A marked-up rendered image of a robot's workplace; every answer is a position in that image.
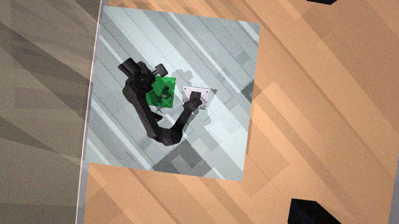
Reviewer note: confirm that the green circuit board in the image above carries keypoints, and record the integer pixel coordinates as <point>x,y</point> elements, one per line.
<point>160,96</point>

